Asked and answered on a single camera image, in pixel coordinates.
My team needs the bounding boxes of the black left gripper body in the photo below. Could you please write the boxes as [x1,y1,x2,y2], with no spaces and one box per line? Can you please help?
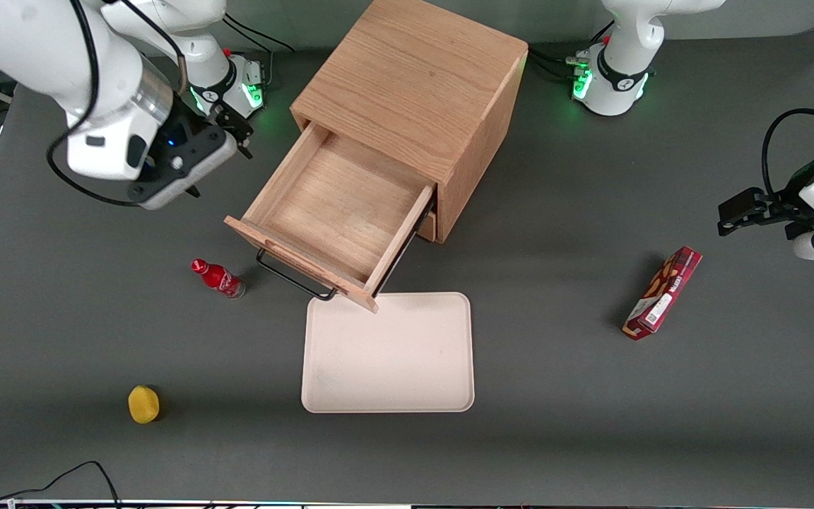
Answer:
[766,151,814,226]

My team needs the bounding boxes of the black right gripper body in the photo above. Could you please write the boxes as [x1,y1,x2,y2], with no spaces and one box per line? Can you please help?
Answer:
[153,94,230,158]

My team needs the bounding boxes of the oak wooden drawer cabinet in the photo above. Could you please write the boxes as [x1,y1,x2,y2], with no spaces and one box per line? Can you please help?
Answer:
[290,0,529,245]

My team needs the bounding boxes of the small red soda bottle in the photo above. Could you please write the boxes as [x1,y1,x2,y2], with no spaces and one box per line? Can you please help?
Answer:
[190,258,246,300]

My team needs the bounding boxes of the red cookie box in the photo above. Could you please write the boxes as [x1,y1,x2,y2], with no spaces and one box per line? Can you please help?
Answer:
[622,246,704,341]

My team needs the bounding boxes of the yellow lemon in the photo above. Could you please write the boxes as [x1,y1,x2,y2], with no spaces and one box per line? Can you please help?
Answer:
[128,385,161,425]

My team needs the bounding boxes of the cream plastic tray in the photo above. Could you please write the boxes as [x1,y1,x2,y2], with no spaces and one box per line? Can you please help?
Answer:
[300,291,476,414]

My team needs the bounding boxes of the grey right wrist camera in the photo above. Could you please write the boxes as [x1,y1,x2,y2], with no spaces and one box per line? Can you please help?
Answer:
[126,139,231,211]

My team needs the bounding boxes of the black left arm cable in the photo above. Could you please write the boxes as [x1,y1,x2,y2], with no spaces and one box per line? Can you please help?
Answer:
[762,108,814,199]

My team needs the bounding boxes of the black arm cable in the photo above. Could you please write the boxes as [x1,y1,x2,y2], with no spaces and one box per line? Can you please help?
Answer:
[45,0,190,208]
[762,108,814,199]

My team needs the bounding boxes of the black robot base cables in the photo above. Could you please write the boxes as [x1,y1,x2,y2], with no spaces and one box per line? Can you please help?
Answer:
[223,13,295,54]
[524,21,616,80]

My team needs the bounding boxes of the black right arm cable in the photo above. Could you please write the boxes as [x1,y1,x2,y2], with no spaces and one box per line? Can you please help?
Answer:
[45,0,190,208]

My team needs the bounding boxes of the thin black table cable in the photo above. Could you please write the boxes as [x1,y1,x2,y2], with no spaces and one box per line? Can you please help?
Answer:
[0,461,122,509]

